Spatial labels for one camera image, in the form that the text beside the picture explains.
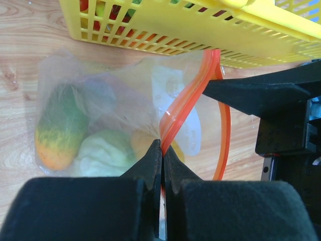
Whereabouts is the green cabbage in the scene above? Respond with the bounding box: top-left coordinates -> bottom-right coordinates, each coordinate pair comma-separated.
70,129 -> 137,177

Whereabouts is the yellow plastic basket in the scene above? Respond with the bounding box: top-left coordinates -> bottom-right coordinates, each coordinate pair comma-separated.
60,0 -> 320,68

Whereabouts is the clear zip top bag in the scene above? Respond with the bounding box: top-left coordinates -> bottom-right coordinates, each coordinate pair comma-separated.
34,49 -> 231,180

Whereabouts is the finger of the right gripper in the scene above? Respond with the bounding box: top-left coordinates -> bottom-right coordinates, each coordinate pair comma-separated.
203,76 -> 311,115

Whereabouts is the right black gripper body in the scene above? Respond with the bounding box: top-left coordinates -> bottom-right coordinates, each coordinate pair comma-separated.
254,60 -> 321,206

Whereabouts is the green orange mango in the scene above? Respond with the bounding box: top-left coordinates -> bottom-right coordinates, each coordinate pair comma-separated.
35,84 -> 89,171

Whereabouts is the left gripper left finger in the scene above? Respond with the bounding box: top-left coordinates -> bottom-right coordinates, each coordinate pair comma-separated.
1,140 -> 162,240

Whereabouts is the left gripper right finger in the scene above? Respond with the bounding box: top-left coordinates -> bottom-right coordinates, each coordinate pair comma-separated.
163,148 -> 318,240

